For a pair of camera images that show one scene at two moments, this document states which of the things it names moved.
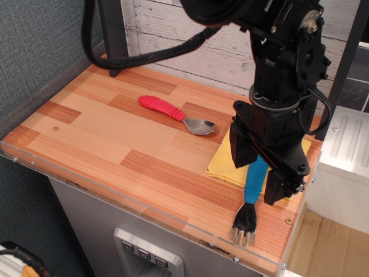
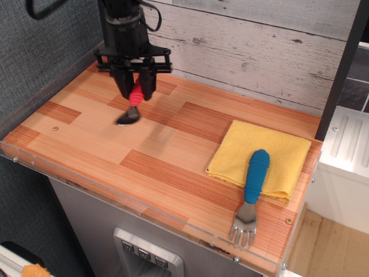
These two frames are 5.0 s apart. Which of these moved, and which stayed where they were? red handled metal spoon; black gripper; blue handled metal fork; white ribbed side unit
Moved: black gripper; red handled metal spoon
Stayed: blue handled metal fork; white ribbed side unit
